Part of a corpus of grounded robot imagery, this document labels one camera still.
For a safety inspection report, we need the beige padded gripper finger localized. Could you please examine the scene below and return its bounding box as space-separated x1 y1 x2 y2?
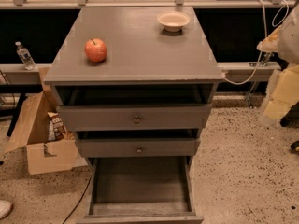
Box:
260 64 299 126

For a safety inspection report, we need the red apple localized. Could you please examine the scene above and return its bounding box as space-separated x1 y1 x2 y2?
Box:
84 38 107 63

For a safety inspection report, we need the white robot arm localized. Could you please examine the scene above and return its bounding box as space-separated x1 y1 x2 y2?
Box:
257 5 299 126

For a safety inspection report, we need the grey wooden drawer cabinet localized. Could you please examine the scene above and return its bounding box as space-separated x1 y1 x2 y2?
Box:
43 6 225 224

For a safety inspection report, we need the grey bottom drawer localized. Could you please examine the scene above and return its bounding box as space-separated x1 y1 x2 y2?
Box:
76 157 204 224

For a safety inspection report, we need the grey drawer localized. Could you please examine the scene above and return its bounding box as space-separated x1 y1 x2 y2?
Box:
58 85 211 131
76 157 204 224
76 129 200 158

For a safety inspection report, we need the grey middle drawer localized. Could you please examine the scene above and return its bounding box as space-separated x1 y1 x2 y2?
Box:
76 129 200 158

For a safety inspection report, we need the grey top drawer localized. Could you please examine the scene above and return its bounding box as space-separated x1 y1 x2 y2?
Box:
58 85 211 131

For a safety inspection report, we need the metal stand pole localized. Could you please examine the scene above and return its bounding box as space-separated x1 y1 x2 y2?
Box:
245 52 272 108

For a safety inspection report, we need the white ceramic bowl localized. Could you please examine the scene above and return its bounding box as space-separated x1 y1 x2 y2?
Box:
157 11 191 33

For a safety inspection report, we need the brown snack bag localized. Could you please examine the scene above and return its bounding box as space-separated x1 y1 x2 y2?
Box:
48 112 66 141

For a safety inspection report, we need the open cardboard box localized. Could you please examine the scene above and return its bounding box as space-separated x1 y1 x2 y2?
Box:
3 66 79 175

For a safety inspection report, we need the black table leg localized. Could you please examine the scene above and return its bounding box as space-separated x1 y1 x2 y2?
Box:
0 84 42 137

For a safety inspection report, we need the clear plastic water bottle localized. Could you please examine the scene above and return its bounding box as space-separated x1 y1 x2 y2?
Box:
15 41 36 70

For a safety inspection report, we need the white shoe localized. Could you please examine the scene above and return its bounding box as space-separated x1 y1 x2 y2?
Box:
0 200 13 219

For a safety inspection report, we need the white cable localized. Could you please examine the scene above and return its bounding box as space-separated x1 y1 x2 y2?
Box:
222 0 291 86

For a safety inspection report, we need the black floor cable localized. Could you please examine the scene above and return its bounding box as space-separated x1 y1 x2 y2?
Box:
61 175 93 224

